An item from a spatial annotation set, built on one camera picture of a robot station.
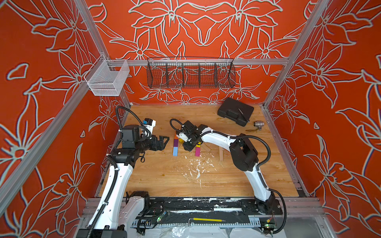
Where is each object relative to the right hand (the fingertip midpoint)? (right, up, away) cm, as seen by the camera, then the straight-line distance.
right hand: (186, 143), depth 95 cm
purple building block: (-7, 0, +3) cm, 8 cm away
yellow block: (+8, -1, 0) cm, 8 cm away
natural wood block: (+13, -3, 0) cm, 13 cm away
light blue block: (-7, -5, -3) cm, 9 cm away
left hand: (-12, +8, -21) cm, 25 cm away
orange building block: (-6, +5, -6) cm, 10 cm away
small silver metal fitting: (+52, +13, +9) cm, 55 cm away
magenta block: (+8, -5, -1) cm, 9 cm away
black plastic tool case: (+37, +22, +13) cm, 45 cm away
